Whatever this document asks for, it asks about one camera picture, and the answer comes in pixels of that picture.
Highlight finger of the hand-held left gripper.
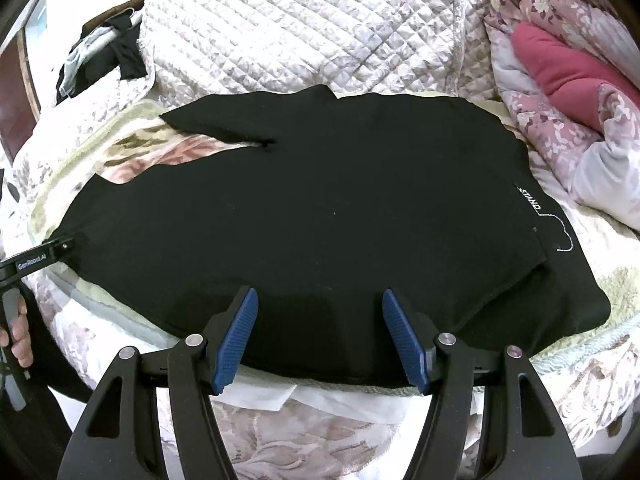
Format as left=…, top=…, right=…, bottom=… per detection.
left=45, top=238, right=75, bottom=264

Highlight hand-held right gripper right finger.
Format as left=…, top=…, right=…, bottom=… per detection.
left=381, top=287, right=583, bottom=480

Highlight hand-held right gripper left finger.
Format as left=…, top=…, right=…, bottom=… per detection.
left=57, top=286, right=260, bottom=480

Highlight black pants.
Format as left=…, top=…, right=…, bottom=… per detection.
left=49, top=85, right=611, bottom=389

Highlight person's left hand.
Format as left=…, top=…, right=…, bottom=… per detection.
left=0, top=301, right=34, bottom=365

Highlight thin white cloth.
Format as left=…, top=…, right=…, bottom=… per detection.
left=155, top=355, right=486, bottom=427

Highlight floral fleece blanket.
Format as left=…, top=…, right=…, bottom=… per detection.
left=30, top=92, right=640, bottom=391

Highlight brown wooden headboard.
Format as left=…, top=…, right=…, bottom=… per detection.
left=0, top=25, right=45, bottom=161

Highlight pale grey garment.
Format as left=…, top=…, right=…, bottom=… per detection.
left=54, top=35, right=122, bottom=100

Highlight black garment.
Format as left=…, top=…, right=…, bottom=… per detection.
left=106, top=11, right=149, bottom=82

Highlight pink floral comforter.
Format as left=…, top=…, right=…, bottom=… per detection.
left=482, top=0, right=640, bottom=231

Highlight white quilted bedspread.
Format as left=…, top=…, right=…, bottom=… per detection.
left=5, top=0, right=638, bottom=480

